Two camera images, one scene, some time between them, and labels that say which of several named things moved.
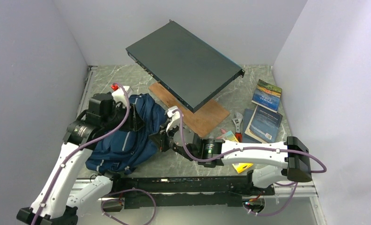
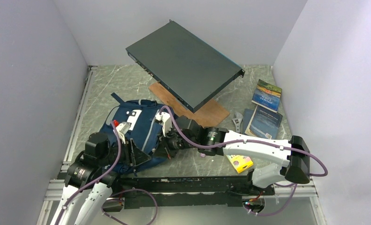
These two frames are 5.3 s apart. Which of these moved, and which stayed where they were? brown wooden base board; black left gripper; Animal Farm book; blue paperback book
Moved: black left gripper
Stayed: brown wooden base board; blue paperback book; Animal Farm book
